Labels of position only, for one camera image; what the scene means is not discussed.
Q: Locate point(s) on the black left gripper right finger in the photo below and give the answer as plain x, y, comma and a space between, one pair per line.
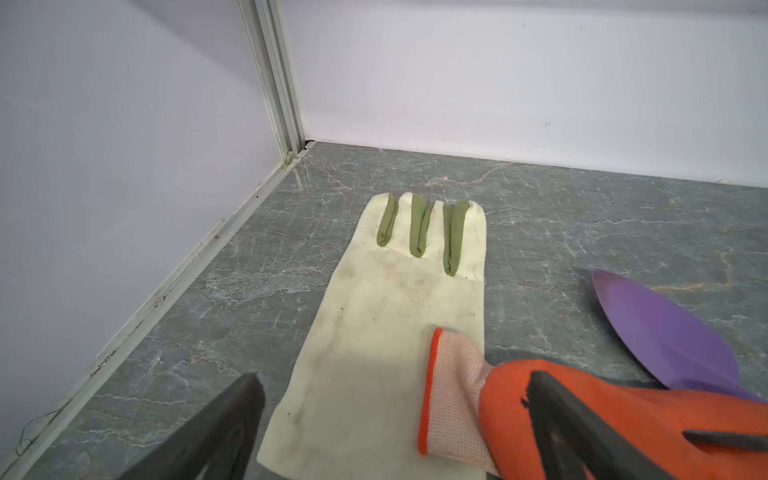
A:
575, 443

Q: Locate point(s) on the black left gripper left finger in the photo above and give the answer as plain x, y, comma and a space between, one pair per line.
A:
216, 443

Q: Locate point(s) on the red rubber glove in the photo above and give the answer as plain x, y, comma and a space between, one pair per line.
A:
474, 412

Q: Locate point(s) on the purple garden trowel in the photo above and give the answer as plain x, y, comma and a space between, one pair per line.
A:
672, 344

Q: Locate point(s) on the cream and green work glove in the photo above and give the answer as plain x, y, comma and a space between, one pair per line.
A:
353, 405

